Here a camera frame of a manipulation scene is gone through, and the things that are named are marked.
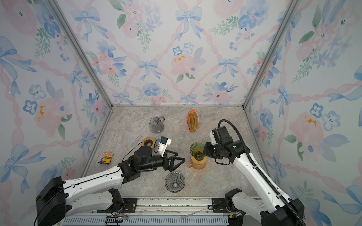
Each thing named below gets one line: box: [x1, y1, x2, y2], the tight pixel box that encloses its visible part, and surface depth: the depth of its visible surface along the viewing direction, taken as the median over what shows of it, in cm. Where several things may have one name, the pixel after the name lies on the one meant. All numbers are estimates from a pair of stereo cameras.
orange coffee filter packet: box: [186, 110, 200, 133], surface depth 103 cm
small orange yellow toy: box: [98, 157, 112, 165], surface depth 90 cm
